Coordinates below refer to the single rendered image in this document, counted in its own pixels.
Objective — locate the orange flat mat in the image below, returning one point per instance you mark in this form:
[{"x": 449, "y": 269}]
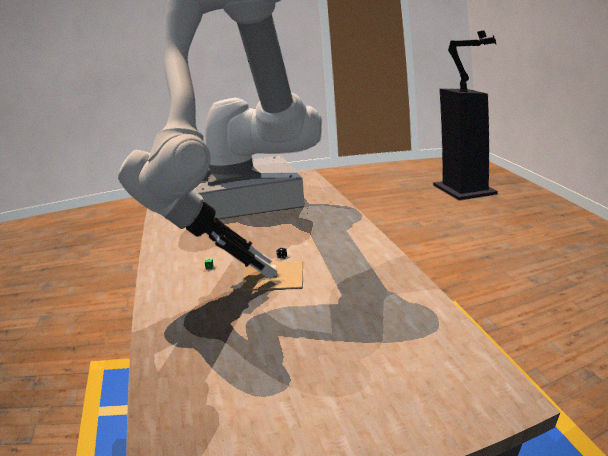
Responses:
[{"x": 289, "y": 277}]

